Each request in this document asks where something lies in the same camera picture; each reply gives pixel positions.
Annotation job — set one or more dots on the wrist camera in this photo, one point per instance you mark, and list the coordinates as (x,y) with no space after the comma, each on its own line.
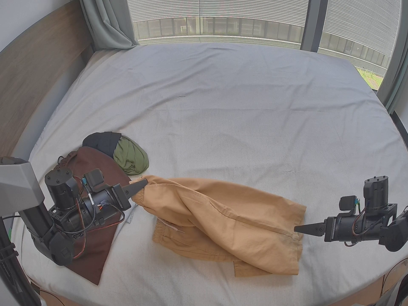
(348,203)
(94,178)

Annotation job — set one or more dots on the grey-green curtain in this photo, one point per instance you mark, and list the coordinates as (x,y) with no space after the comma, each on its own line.
(102,14)
(398,75)

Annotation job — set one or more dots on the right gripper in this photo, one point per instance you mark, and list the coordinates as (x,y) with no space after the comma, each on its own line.
(342,228)

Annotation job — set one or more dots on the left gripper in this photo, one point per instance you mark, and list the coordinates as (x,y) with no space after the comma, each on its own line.
(106,202)

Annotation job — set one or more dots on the bed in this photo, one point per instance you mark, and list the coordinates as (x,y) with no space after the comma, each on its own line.
(223,107)

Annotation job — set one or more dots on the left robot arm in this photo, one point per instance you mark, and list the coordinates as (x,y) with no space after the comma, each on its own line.
(22,186)

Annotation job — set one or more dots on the tan shorts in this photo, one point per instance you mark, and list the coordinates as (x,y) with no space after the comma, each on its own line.
(229,221)

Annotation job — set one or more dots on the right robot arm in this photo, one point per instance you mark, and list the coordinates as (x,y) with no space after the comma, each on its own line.
(376,196)

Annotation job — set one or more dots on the brown garment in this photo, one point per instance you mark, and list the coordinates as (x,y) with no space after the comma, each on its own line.
(95,257)

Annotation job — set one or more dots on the black garment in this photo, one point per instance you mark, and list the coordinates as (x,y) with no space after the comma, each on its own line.
(100,143)

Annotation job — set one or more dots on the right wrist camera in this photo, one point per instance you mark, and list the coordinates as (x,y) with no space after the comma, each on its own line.
(348,203)

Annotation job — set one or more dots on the window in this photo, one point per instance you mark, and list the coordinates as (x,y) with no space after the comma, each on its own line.
(255,8)

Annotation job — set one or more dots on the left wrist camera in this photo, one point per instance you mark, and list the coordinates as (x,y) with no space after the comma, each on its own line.
(94,178)

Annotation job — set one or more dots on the green garment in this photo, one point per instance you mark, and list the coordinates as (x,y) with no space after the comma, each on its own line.
(132,156)

